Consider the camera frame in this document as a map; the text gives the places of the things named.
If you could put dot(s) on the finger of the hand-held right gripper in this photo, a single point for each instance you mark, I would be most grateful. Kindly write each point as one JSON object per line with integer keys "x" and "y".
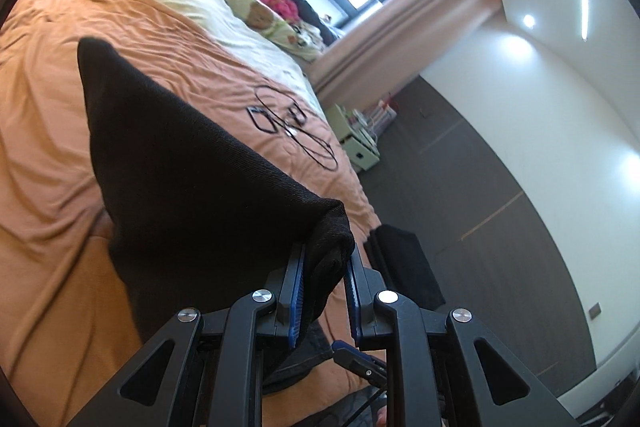
{"x": 360, "y": 359}

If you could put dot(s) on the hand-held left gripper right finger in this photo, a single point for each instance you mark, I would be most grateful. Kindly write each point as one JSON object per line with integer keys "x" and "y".
{"x": 353, "y": 302}

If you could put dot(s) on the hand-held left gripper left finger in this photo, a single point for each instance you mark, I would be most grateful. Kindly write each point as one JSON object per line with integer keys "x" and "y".
{"x": 297, "y": 302}

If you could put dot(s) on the black pants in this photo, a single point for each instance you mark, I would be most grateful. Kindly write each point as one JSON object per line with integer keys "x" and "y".
{"x": 200, "y": 187}

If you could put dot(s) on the stack of folded black clothes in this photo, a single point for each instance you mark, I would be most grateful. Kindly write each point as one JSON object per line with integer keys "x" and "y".
{"x": 405, "y": 262}

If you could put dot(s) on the white nightstand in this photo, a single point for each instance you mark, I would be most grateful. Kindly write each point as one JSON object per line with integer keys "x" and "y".
{"x": 357, "y": 147}

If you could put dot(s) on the smartphone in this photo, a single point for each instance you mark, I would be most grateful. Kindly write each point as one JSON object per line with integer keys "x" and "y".
{"x": 264, "y": 122}

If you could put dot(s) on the striped gift bag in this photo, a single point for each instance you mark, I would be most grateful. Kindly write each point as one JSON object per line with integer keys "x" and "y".
{"x": 385, "y": 112}

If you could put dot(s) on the bear print seat cushion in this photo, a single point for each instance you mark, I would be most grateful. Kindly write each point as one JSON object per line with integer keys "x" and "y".
{"x": 280, "y": 29}

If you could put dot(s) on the pink curtain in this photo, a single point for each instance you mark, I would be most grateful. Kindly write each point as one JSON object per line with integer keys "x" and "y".
{"x": 400, "y": 22}

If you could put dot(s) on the orange blanket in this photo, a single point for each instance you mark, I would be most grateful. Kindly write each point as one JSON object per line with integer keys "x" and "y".
{"x": 50, "y": 132}

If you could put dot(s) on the cream duvet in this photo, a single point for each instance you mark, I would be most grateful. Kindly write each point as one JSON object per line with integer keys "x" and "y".
{"x": 200, "y": 7}

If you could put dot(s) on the round ceiling spotlight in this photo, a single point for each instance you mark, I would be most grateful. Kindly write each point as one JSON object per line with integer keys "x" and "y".
{"x": 528, "y": 21}

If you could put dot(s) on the wall socket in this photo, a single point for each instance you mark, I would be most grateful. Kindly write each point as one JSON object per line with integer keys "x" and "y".
{"x": 595, "y": 309}

